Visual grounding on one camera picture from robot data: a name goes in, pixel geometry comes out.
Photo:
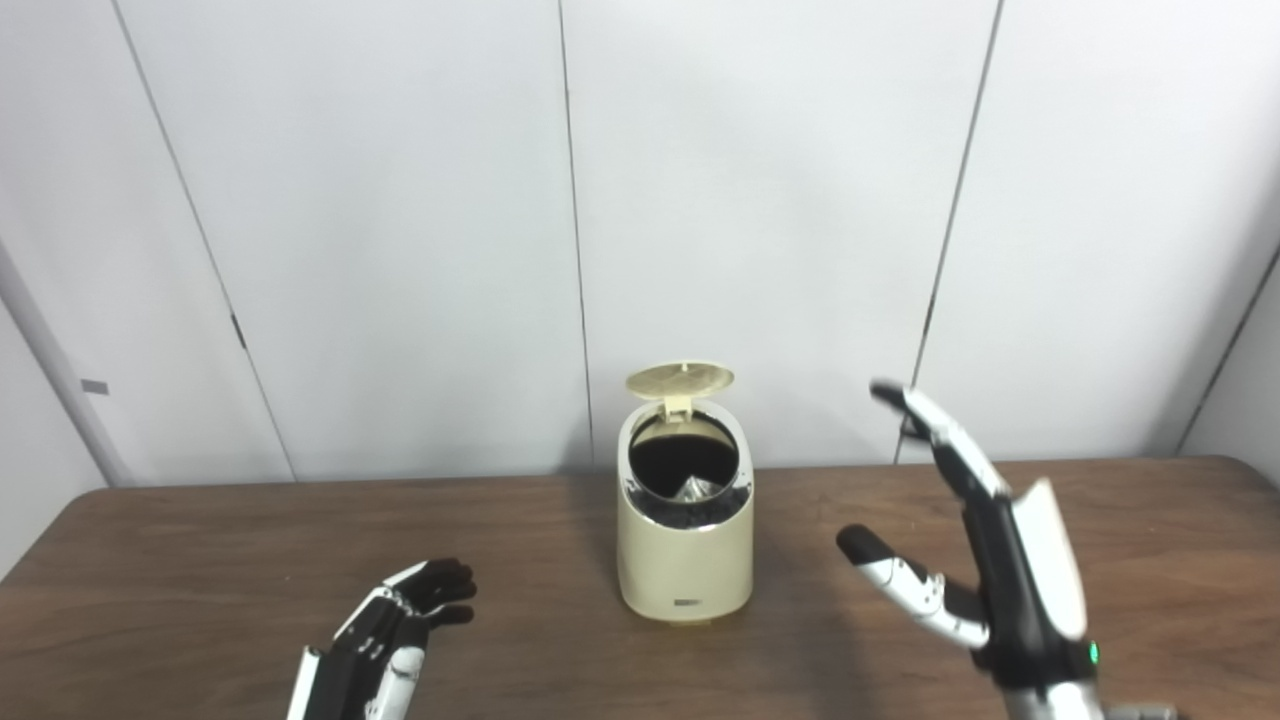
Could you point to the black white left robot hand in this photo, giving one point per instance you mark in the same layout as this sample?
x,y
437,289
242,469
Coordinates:
x,y
370,640

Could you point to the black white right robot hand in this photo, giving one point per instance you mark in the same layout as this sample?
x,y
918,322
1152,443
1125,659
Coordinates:
x,y
1030,600

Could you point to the cream-colored round bin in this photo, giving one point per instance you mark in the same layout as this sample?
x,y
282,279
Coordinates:
x,y
685,565

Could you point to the white green milk carton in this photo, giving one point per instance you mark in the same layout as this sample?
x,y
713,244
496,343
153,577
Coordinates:
x,y
698,490

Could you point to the cream round bin lid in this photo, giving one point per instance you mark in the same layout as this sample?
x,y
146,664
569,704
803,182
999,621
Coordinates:
x,y
680,380

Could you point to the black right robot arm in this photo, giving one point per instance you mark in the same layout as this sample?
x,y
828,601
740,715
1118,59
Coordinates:
x,y
1050,705

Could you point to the black bin liner bag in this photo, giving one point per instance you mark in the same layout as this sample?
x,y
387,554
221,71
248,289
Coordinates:
x,y
675,455

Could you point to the black partition seam clip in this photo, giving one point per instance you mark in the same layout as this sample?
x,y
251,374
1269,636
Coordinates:
x,y
238,331

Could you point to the gray wall corner post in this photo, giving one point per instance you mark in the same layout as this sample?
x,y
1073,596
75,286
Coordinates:
x,y
60,390

